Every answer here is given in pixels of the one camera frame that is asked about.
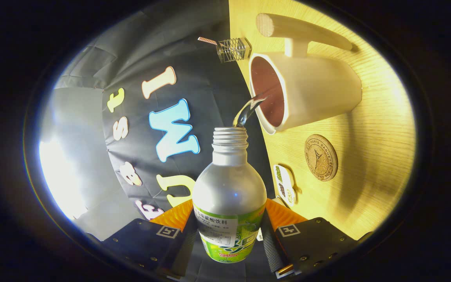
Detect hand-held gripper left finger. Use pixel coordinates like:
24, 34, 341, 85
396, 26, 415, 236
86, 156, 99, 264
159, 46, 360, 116
87, 199, 200, 280

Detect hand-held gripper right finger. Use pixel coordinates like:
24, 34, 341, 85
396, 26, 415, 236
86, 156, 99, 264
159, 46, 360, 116
260, 198, 373, 279

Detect round cork coaster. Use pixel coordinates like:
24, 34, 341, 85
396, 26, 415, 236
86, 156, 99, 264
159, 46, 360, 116
304, 134, 339, 182

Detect silver bottle with green label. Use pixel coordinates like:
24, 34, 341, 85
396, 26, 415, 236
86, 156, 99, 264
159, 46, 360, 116
192, 127, 267, 264

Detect clear juice stream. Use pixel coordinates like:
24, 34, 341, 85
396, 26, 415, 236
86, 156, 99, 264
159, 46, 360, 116
233, 96, 267, 128

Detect cream cup with wooden handle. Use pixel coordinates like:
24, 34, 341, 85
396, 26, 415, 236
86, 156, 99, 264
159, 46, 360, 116
248, 13, 363, 135

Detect white divided dish of beans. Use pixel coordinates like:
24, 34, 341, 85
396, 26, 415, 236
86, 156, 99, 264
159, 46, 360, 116
273, 164, 297, 207

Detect wooden table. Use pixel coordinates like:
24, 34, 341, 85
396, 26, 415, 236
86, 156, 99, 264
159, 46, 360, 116
229, 0, 417, 240

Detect wire mesh holder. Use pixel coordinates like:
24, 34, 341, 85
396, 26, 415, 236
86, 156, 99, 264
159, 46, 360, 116
216, 38, 253, 63

